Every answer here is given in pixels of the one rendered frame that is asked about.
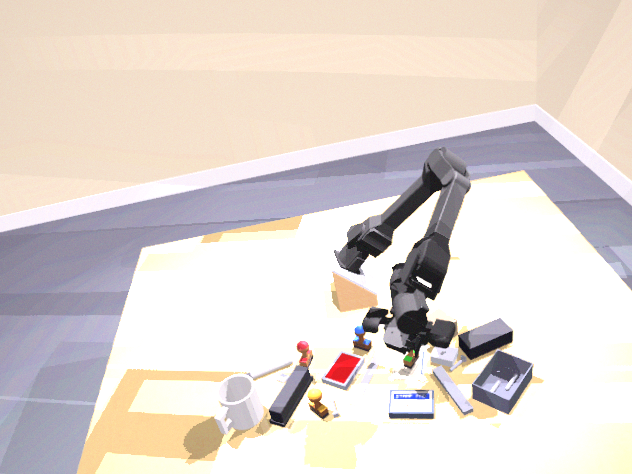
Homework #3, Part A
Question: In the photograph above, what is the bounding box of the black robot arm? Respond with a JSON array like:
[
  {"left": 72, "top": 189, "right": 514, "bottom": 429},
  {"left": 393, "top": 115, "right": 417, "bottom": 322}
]
[{"left": 334, "top": 147, "right": 471, "bottom": 353}]

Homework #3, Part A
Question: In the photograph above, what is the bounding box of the yellow rubber stamp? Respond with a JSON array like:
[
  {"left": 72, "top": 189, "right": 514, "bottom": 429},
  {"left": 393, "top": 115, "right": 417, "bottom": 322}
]
[{"left": 308, "top": 387, "right": 329, "bottom": 419}]

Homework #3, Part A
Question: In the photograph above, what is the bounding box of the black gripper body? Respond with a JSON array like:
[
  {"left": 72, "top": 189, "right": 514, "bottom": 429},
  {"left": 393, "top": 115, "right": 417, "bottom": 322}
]
[{"left": 362, "top": 306, "right": 455, "bottom": 350}]

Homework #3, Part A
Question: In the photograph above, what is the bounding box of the white mug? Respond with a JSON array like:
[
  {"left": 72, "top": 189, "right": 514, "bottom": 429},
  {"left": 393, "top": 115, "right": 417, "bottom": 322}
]
[{"left": 215, "top": 374, "right": 264, "bottom": 435}]

